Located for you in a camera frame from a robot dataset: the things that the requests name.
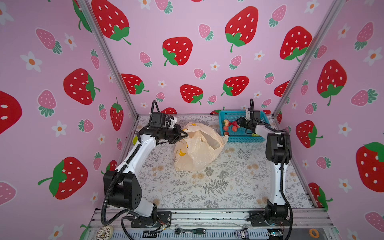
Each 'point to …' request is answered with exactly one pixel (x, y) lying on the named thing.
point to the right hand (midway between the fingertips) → (239, 119)
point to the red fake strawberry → (235, 126)
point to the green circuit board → (275, 234)
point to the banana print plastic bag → (197, 148)
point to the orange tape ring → (317, 233)
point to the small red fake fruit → (225, 129)
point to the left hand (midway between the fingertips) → (188, 134)
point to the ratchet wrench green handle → (196, 231)
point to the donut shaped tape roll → (104, 233)
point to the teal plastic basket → (240, 135)
